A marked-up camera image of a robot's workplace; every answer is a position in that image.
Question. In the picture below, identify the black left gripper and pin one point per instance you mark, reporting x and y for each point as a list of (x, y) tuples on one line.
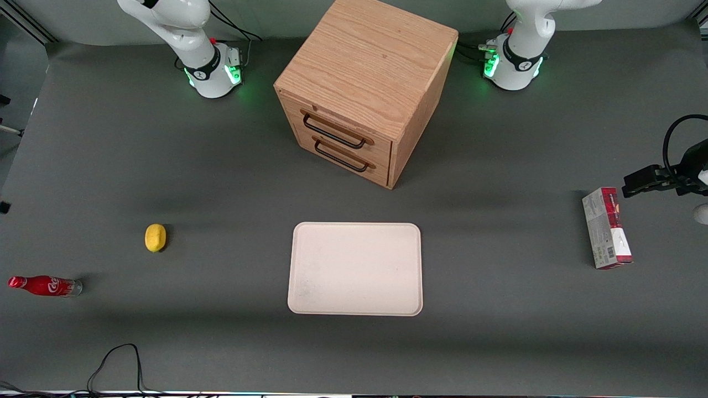
[(689, 168)]

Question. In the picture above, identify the small black edge clamp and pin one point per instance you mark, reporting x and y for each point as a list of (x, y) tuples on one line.
[(4, 207)]

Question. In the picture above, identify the red coke bottle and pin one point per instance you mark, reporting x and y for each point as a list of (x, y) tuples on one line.
[(41, 285)]

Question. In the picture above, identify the wooden drawer front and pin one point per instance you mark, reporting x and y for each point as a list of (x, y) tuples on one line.
[(354, 168), (332, 119)]

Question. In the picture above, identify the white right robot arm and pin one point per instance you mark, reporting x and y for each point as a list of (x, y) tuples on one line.
[(188, 33)]

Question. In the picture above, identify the aluminium frame profile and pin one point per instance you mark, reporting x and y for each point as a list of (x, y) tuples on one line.
[(25, 21)]

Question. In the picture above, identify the wooden two-drawer cabinet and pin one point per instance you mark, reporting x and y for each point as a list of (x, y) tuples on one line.
[(370, 61)]

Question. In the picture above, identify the cream rectangular plastic tray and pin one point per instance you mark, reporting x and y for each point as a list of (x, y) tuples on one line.
[(355, 269)]

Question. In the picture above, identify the yellow lemon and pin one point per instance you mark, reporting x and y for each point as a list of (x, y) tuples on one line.
[(155, 237)]

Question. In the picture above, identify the red plaid cookie box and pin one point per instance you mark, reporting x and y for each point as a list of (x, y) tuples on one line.
[(604, 229)]

